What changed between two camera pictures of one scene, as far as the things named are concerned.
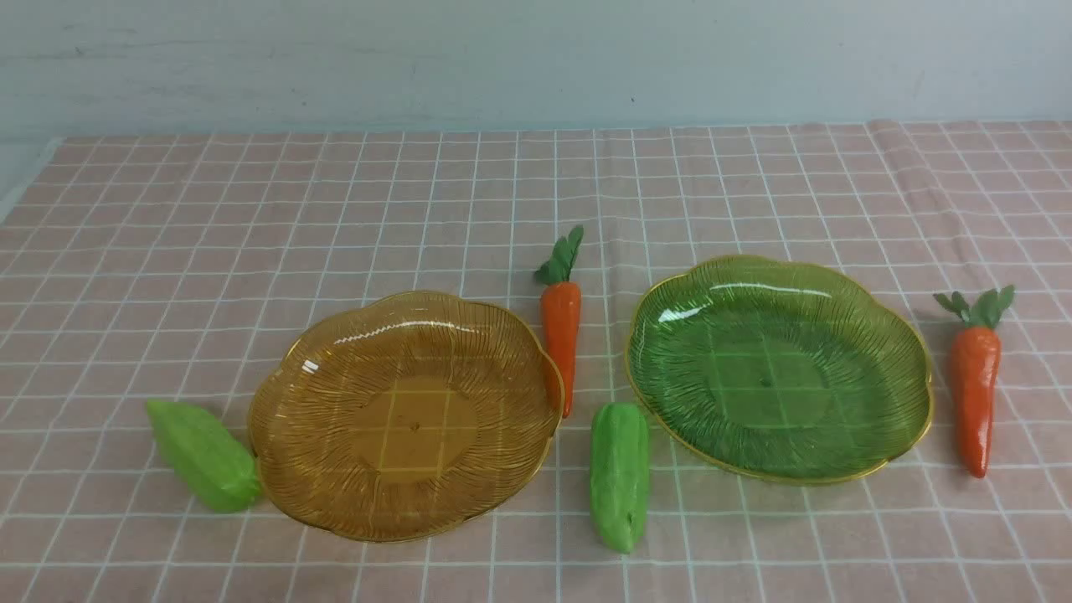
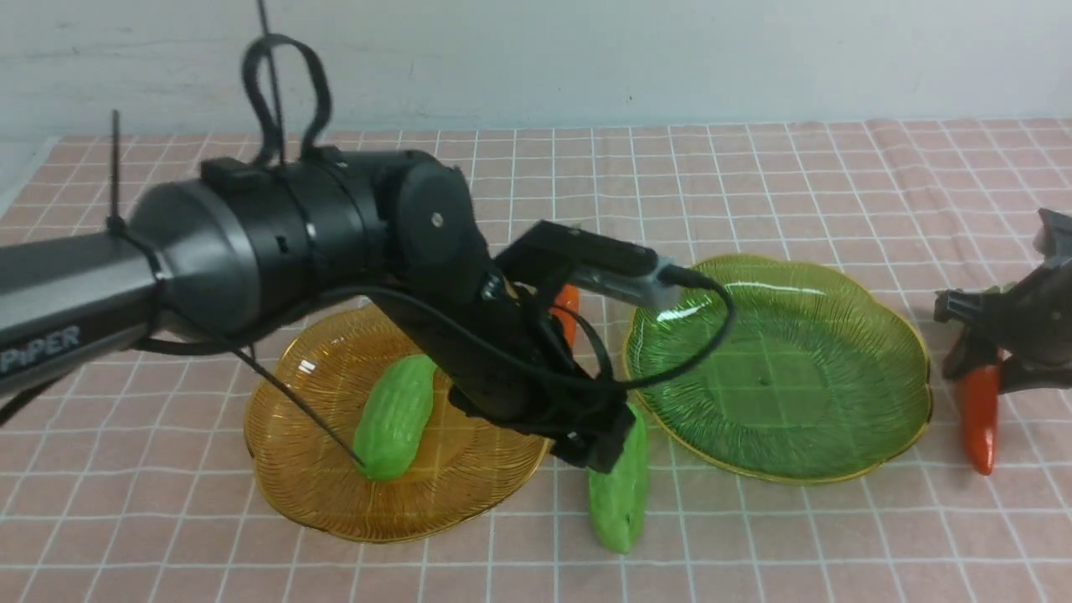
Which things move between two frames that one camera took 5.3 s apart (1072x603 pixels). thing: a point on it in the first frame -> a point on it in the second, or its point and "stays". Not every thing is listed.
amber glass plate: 402,414 stays
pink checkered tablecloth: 141,269 stays
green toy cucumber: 205,455 -> 393,417
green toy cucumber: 620,464 stays
